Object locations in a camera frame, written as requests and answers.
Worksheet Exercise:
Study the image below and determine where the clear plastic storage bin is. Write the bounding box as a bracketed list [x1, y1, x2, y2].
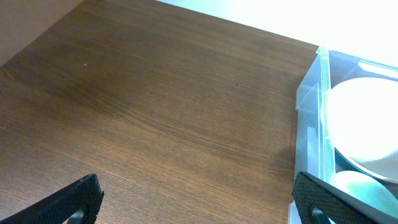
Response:
[288, 47, 397, 223]

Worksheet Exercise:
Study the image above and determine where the light blue small bowl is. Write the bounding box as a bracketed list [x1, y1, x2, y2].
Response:
[335, 170, 397, 218]

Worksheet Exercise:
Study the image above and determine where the cream large bowl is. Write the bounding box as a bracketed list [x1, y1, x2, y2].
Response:
[326, 77, 397, 183]

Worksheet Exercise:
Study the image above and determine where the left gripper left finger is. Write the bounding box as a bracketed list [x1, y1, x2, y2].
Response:
[1, 174, 104, 224]

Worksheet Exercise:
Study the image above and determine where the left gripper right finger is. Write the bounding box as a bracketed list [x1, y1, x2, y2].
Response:
[292, 171, 397, 224]

